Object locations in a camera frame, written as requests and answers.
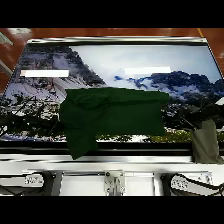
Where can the silver frame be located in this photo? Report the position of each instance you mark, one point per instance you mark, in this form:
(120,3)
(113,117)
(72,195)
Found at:
(86,166)

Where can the dark green T-shirt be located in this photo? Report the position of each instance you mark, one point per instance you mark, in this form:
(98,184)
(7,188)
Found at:
(113,111)

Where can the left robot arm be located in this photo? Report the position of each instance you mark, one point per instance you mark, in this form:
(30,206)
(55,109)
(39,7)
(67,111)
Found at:
(49,184)

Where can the olive green garment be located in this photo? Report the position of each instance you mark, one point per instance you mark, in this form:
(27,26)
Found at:
(206,146)

